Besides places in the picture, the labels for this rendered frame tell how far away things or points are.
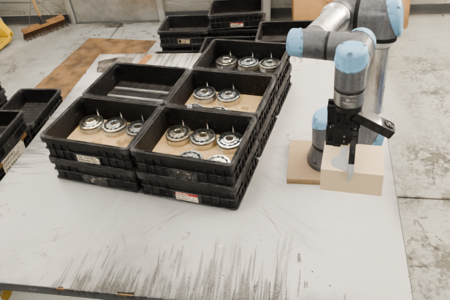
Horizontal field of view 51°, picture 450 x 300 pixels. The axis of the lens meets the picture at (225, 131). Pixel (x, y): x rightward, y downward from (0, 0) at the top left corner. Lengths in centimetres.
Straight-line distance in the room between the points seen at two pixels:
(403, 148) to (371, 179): 188
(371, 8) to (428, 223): 146
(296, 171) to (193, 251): 51
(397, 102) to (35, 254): 262
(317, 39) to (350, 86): 17
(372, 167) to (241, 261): 56
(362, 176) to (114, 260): 88
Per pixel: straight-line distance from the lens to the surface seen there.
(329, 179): 131
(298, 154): 193
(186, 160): 164
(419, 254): 259
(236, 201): 174
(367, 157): 134
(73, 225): 188
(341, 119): 124
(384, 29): 159
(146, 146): 184
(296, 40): 125
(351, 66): 113
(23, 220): 199
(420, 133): 331
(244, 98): 209
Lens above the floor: 197
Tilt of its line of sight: 37 degrees down
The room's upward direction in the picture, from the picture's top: 7 degrees counter-clockwise
